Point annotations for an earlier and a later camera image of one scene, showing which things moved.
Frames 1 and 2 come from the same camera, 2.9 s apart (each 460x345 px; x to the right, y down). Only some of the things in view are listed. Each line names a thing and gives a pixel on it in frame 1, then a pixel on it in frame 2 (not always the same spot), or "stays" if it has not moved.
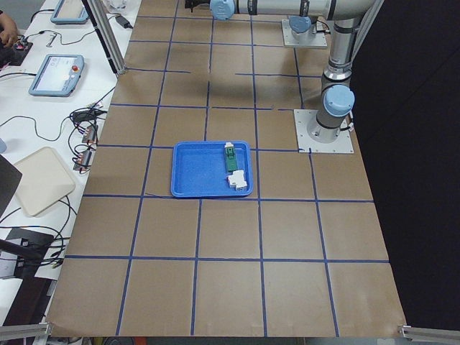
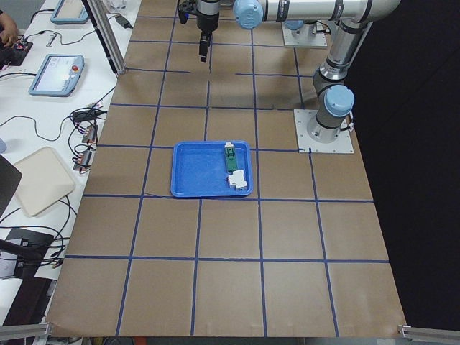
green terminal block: [231, 162] stays
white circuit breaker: [237, 180] stays
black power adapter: [123, 22] stays
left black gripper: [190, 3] -> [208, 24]
